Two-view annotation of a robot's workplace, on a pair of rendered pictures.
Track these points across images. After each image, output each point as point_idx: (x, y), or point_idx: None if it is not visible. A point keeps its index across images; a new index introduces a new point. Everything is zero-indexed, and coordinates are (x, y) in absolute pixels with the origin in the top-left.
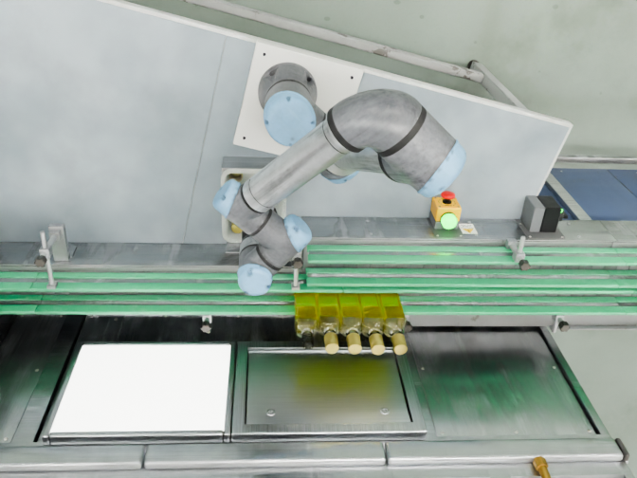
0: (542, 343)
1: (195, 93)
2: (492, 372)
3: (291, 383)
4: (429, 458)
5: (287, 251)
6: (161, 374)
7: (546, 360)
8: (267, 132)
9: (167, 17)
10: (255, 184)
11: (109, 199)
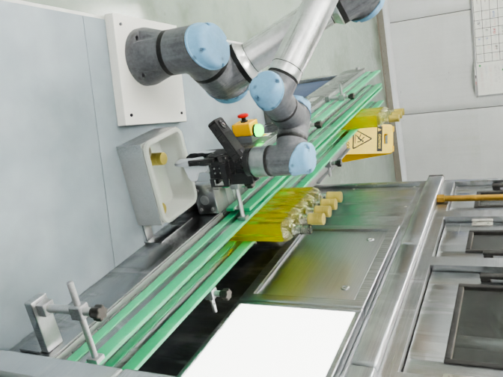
0: (329, 189)
1: (78, 84)
2: (345, 207)
3: (314, 276)
4: (424, 229)
5: (309, 120)
6: (252, 348)
7: (346, 190)
8: (143, 102)
9: (31, 4)
10: (293, 54)
11: (40, 253)
